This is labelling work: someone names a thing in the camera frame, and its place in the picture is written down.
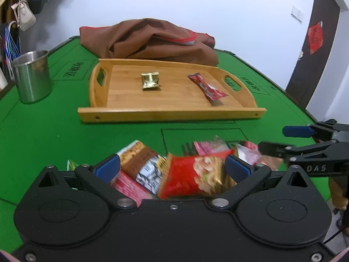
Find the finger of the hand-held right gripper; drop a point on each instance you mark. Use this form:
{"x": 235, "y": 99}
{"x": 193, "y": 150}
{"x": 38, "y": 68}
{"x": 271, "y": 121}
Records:
{"x": 275, "y": 148}
{"x": 297, "y": 131}

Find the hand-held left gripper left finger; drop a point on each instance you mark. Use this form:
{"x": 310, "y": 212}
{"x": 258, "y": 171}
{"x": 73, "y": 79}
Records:
{"x": 107, "y": 167}

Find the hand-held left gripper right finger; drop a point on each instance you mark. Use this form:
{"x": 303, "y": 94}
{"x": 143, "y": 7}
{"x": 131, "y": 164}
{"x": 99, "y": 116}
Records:
{"x": 237, "y": 168}

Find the white pink snack packet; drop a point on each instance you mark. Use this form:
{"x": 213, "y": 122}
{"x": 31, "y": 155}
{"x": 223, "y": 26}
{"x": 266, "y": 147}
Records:
{"x": 246, "y": 152}

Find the brown nut bar packet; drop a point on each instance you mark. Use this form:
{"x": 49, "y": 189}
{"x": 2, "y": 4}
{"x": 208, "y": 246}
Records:
{"x": 136, "y": 157}

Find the red pink wafer packet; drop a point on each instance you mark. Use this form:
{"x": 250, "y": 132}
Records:
{"x": 128, "y": 189}

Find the green snack packet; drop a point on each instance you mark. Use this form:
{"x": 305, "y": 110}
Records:
{"x": 71, "y": 166}

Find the red gold snack packet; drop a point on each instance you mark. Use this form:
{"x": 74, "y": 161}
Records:
{"x": 199, "y": 174}

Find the black white snack packet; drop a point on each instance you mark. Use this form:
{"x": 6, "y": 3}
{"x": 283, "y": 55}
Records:
{"x": 148, "y": 176}

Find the wooden tray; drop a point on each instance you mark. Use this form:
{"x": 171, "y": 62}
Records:
{"x": 174, "y": 98}

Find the person's right hand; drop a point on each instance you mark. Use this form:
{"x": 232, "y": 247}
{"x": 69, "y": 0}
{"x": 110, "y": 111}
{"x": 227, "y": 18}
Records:
{"x": 338, "y": 193}

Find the dark brown door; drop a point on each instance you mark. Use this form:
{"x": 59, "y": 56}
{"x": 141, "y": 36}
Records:
{"x": 319, "y": 68}

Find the red door decoration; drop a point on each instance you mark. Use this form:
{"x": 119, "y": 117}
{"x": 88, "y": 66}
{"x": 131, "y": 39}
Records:
{"x": 315, "y": 38}

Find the gold candy wrapper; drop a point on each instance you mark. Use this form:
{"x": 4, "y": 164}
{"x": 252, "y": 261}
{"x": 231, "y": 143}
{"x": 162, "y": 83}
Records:
{"x": 150, "y": 81}

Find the stainless steel cup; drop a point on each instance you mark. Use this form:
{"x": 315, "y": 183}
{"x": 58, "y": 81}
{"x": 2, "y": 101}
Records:
{"x": 32, "y": 77}

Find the brown cloth bag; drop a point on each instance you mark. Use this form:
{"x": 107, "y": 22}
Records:
{"x": 152, "y": 42}

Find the beige hanging purse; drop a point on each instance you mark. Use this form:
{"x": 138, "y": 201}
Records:
{"x": 26, "y": 17}

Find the white light switch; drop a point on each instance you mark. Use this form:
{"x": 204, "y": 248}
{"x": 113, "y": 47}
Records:
{"x": 297, "y": 13}

